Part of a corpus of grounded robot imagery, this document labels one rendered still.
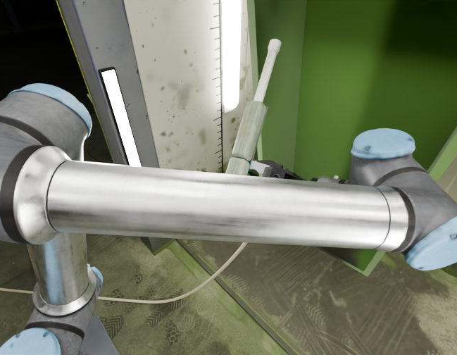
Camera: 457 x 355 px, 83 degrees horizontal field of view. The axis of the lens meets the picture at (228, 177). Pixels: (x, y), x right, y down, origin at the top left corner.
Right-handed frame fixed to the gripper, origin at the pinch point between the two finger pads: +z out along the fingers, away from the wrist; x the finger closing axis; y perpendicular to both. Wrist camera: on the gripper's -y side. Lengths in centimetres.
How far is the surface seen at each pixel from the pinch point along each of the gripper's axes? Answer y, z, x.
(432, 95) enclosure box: 44, -38, 46
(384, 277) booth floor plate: 144, -41, -30
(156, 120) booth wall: 27, 72, 17
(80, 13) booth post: -22, 67, 38
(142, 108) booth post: 16, 71, 19
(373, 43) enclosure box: 31, -17, 57
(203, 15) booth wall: 22, 58, 70
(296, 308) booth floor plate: 103, -3, -60
